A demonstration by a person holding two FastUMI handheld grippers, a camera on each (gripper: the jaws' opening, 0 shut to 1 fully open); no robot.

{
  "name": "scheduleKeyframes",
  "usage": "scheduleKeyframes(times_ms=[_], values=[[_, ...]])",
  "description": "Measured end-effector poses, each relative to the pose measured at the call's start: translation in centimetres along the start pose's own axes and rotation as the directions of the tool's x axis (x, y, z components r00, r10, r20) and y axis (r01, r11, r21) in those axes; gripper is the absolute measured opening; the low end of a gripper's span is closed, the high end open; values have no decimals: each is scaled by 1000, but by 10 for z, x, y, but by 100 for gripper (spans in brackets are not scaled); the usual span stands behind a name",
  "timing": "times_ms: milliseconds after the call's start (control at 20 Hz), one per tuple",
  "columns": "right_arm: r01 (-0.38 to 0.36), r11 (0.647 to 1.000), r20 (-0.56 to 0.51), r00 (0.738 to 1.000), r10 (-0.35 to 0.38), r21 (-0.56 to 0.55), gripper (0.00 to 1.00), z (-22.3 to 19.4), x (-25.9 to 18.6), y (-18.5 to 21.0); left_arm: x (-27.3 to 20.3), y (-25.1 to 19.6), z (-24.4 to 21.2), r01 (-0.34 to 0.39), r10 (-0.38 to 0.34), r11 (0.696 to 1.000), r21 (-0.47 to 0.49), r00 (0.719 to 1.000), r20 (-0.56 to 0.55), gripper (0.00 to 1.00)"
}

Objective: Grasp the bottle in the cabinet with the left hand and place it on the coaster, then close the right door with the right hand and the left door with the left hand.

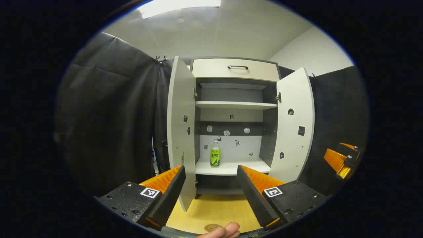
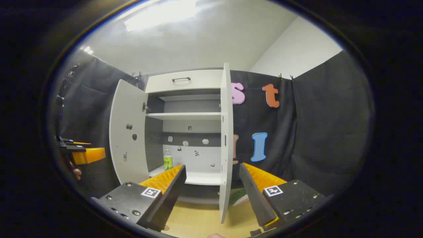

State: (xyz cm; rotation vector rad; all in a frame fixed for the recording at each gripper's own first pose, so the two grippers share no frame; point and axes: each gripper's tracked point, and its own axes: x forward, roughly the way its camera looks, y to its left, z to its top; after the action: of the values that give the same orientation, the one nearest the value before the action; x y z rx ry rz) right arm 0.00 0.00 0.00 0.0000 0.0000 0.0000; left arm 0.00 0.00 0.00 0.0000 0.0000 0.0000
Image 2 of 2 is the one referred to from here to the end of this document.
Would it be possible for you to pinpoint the white cabinet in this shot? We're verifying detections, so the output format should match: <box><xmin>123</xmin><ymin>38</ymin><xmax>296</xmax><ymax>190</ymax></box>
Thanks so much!
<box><xmin>144</xmin><ymin>68</ymin><xmax>228</xmax><ymax>204</ymax></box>

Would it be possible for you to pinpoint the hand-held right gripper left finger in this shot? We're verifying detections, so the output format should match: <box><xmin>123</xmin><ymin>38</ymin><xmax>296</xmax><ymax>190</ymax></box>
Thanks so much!
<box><xmin>90</xmin><ymin>164</ymin><xmax>186</xmax><ymax>232</ymax></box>

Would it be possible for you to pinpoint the white cabinet door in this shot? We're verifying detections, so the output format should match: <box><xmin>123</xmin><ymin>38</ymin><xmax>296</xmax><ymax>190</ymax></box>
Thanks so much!
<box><xmin>219</xmin><ymin>63</ymin><xmax>234</xmax><ymax>224</ymax></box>
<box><xmin>109</xmin><ymin>79</ymin><xmax>150</xmax><ymax>185</ymax></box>

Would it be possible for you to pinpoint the watermelon slice toy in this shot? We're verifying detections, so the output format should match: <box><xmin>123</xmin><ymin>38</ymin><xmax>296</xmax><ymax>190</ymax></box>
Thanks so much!
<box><xmin>230</xmin><ymin>188</ymin><xmax>250</xmax><ymax>207</ymax></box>

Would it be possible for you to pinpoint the black backdrop cloth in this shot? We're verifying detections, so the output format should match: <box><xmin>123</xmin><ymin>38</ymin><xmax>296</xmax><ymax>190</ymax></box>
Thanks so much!
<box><xmin>55</xmin><ymin>50</ymin><xmax>374</xmax><ymax>199</ymax></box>

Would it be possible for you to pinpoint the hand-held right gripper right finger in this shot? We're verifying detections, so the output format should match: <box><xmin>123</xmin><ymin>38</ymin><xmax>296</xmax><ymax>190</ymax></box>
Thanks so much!
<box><xmin>239</xmin><ymin>162</ymin><xmax>327</xmax><ymax>232</ymax></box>

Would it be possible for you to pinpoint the green label bottle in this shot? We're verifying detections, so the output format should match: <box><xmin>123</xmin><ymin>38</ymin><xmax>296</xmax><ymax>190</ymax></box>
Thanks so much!
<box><xmin>163</xmin><ymin>148</ymin><xmax>173</xmax><ymax>171</ymax></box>

